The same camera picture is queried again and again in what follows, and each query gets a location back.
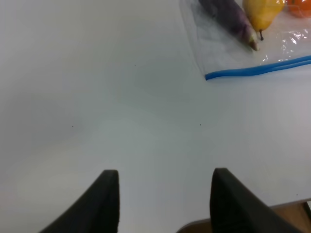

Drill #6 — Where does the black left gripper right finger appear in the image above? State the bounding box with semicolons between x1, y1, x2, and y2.
209;168;301;233

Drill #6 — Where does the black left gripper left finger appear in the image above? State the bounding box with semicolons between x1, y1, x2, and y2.
42;170;120;233

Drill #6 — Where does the clear zip bag blue seal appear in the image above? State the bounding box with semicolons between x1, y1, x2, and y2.
179;0;311;80

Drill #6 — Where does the yellow pear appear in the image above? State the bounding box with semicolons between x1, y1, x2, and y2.
242;0;285;41

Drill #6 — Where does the orange tomato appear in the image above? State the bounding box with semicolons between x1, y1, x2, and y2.
287;0;311;18

